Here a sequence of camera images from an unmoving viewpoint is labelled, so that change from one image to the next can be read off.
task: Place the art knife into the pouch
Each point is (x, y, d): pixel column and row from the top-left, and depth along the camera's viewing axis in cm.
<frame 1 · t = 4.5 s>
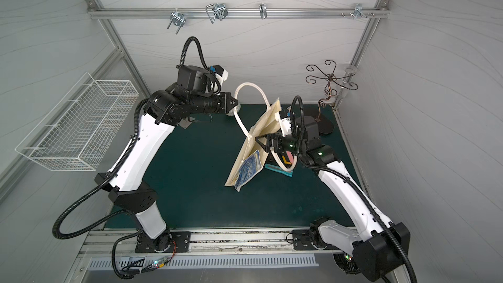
left hand: (237, 102, 64), fingers closed
right hand: (264, 136, 73), fingers open
teal utility knife: (276, 168, 94), point 2 cm above the table

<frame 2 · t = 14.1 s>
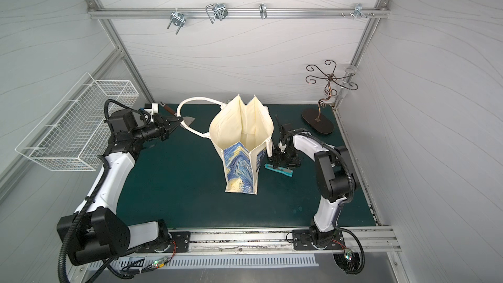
left hand: (182, 119, 73), fingers closed
right hand: (282, 165, 93), fingers open
the named things where they were.

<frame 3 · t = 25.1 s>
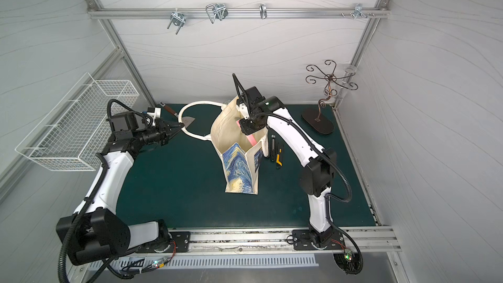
left hand: (183, 126, 74), fingers closed
right hand: (245, 127, 82), fingers open
pink utility knife: (249, 137, 81), point 22 cm above the table
slim black utility knife: (273, 158, 98), point 2 cm above the table
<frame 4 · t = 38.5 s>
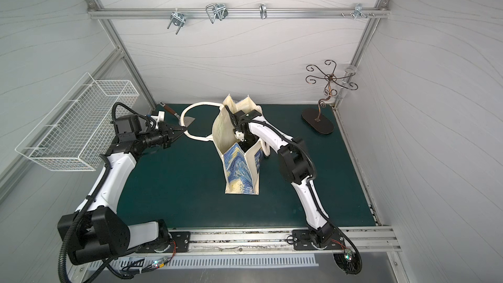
left hand: (186, 129, 75), fingers closed
right hand: (249, 151, 93), fingers open
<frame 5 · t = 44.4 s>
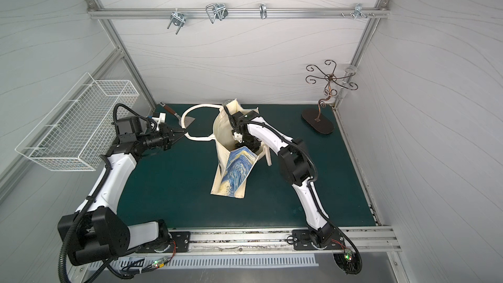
left hand: (186, 132, 75), fingers closed
right hand: (246, 154, 92), fingers open
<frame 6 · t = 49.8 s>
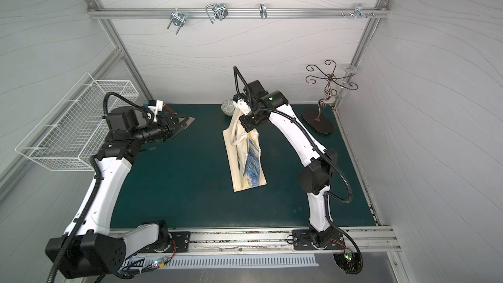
left hand: (187, 122, 68), fingers open
right hand: (245, 122, 80), fingers closed
cream canvas tote bag: (244, 154, 74), point 24 cm above the table
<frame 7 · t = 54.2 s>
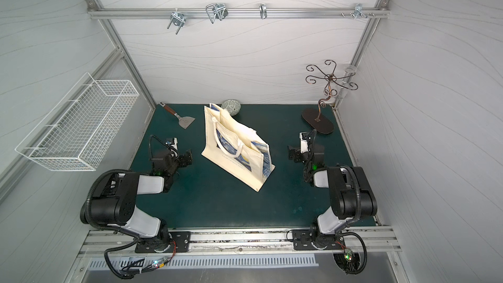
left hand: (182, 150, 94), fingers open
right hand: (299, 143, 95), fingers open
cream canvas tote bag: (230, 147, 83), point 18 cm above the table
